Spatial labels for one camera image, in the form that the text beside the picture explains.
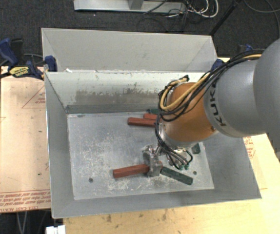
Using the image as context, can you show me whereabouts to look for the grey metal bin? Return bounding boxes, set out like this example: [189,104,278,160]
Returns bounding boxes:
[41,27,262,219]

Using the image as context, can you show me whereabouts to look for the brown cardboard board red print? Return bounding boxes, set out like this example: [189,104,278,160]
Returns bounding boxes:
[0,66,257,214]

